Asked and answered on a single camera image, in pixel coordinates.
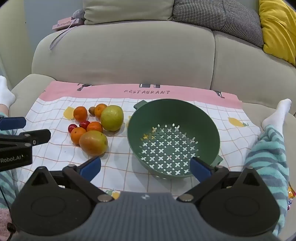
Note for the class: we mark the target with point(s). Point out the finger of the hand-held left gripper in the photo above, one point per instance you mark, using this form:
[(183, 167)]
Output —
[(12, 123), (34, 137)]

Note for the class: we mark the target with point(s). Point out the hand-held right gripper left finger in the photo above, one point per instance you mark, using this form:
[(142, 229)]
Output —
[(91, 168)]

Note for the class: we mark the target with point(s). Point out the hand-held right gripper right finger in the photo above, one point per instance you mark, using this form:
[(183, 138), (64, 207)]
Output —
[(200, 170)]

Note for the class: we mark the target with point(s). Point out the orange tangerine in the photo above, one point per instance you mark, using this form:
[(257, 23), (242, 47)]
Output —
[(94, 127), (80, 113), (77, 136), (100, 110)]

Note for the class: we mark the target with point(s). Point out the red cherry tomato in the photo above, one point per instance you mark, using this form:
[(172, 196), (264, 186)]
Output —
[(72, 128), (84, 124)]

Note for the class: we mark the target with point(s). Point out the small brown round fruit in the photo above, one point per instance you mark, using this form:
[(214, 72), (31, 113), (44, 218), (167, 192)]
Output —
[(91, 110)]

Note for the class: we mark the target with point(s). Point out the green plastic colander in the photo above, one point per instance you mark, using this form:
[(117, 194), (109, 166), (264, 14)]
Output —
[(161, 115)]

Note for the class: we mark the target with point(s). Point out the person's left white sock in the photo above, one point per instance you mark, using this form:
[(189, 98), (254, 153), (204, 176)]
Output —
[(5, 92)]

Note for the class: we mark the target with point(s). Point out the person's white sock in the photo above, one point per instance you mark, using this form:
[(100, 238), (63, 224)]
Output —
[(5, 92), (276, 113)]

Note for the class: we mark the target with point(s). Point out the pink and white printed cloth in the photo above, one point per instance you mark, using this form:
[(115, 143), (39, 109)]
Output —
[(120, 148)]

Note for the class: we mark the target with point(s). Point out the pink fuzzy cloth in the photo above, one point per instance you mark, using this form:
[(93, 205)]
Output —
[(4, 220)]

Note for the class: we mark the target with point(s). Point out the person's right striped pants leg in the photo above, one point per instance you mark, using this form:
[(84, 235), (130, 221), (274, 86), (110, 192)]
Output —
[(268, 162)]

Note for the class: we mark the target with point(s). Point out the cream door panel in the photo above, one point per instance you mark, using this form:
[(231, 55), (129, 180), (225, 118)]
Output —
[(11, 34)]

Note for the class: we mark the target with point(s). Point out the person's right white sock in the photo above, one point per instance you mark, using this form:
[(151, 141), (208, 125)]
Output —
[(276, 113)]

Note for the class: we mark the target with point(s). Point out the yellow snack packet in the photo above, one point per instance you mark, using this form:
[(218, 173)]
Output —
[(291, 197)]

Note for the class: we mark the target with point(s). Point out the lilac ribbon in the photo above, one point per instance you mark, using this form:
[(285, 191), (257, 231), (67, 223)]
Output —
[(57, 37)]

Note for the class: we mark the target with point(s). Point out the pink book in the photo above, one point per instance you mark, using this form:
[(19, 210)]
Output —
[(64, 23)]

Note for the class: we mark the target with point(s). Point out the beige sofa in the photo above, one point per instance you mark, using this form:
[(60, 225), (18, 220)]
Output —
[(127, 53)]

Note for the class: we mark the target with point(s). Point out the grey plush toy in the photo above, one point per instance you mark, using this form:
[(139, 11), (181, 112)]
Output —
[(79, 15)]

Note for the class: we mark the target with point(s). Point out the black-white houndstooth cushion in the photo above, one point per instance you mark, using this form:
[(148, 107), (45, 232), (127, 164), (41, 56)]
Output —
[(217, 16)]

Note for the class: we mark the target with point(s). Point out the beige cushion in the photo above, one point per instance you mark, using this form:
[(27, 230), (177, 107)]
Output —
[(127, 11)]

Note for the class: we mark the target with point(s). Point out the yellow cushion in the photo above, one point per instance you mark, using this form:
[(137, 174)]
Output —
[(279, 30)]

